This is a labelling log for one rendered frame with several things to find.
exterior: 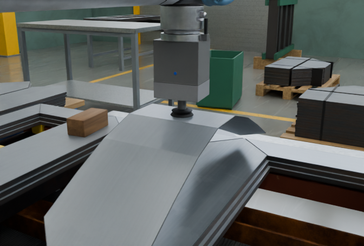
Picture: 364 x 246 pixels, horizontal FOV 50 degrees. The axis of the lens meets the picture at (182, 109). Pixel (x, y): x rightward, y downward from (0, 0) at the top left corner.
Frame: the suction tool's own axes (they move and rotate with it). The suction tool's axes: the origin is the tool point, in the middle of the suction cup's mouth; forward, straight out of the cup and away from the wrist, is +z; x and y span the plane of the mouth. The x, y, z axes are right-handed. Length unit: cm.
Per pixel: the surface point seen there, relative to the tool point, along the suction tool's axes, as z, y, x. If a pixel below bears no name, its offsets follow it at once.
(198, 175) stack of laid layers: 15.6, 0.1, -10.3
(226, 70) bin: 55, 86, -344
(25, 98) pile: 15, 84, -48
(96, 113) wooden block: 10.5, 38.0, -27.6
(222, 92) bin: 80, 90, -344
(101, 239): 8.9, 0.8, 26.4
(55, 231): 9.4, 8.3, 26.6
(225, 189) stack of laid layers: 15.6, -7.2, -5.9
